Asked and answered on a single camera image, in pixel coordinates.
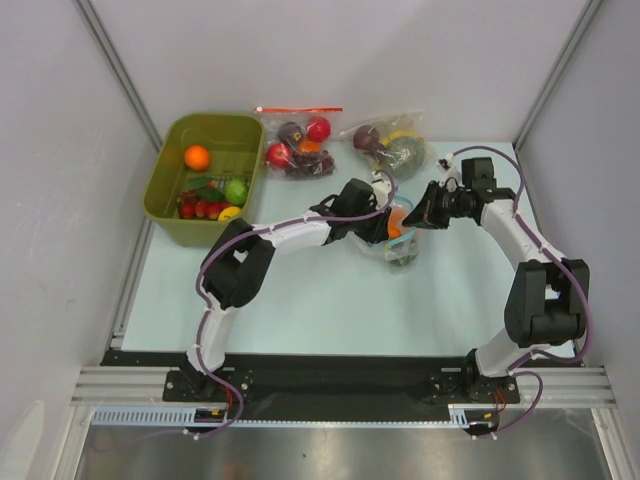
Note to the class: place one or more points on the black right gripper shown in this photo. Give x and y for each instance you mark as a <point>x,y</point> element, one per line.
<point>432,207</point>

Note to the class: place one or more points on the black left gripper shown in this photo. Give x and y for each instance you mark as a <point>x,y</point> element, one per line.
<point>378,232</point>

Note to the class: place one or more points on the clear zip top bag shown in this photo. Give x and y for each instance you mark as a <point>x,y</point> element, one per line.
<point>406,244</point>

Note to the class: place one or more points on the green fake fruit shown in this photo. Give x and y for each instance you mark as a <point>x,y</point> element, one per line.
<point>236,192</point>

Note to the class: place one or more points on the yellow fake lemon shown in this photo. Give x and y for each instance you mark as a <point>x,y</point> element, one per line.
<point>229,213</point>

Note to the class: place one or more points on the orange fake fruit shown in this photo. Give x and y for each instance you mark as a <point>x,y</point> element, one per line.
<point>197,158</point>
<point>395,227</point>

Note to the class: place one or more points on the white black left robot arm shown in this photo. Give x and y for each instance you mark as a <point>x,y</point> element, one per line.
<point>234,270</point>

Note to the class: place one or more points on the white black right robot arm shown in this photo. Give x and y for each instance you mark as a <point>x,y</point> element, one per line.
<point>547,304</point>

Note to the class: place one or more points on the clear bag with melon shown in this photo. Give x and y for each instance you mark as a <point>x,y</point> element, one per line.
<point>395,143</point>

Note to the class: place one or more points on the red zip bag of food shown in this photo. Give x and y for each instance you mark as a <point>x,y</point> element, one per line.
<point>296,140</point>

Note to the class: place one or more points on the red fake strawberries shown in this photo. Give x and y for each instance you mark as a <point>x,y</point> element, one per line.
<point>201,198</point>

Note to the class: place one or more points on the olive green plastic bin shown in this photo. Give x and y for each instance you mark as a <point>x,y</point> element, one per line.
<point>235,143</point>

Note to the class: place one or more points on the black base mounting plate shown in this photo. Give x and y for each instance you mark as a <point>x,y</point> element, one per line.
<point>306,409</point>

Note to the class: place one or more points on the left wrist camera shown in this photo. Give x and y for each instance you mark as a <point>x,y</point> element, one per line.
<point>384,188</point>

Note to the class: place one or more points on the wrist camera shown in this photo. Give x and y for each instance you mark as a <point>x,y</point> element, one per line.
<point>450,175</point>
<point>384,188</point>

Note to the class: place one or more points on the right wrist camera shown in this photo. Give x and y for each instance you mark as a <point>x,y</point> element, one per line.
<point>450,175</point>

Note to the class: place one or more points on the aluminium frame rail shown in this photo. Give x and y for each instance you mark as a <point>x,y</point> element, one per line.
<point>550,387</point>

